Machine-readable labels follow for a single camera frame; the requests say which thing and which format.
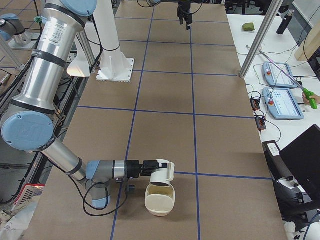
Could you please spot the far blue teach pendant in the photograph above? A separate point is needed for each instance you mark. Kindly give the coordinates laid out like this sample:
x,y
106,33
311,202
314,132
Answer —
x,y
276,78

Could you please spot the aluminium frame post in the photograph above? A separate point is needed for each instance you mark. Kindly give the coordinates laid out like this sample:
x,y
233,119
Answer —
x,y
261,34

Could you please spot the near blue teach pendant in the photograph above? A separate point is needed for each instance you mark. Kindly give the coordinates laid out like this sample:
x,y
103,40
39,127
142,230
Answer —
x,y
281,104

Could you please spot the black water bottle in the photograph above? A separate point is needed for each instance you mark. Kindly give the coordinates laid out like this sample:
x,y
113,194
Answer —
x,y
285,22

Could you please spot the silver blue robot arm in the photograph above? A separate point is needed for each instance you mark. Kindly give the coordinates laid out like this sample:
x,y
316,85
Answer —
x,y
27,124
153,3

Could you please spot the cream plastic bin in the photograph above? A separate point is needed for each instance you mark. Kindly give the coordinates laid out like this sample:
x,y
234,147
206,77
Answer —
x,y
160,200

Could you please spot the metal reacher grabber green handle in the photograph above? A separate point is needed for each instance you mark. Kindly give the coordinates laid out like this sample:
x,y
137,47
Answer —
x,y
307,93

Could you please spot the green cloth pouch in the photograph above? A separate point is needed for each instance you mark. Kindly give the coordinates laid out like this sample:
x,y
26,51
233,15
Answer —
x,y
248,27

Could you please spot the black usb hub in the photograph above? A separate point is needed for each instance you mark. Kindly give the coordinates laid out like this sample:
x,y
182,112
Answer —
x,y
259,115

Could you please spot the black laptop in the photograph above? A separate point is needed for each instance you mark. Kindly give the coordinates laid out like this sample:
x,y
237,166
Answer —
x,y
302,158

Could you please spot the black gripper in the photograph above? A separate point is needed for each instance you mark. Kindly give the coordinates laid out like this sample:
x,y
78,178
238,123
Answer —
x,y
132,169
184,11

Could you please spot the white ribbed mug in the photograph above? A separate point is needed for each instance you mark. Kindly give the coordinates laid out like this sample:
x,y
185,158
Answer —
x,y
163,177

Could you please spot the blue teach pendant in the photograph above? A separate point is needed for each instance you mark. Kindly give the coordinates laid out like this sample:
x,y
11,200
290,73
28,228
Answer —
x,y
281,104
276,78

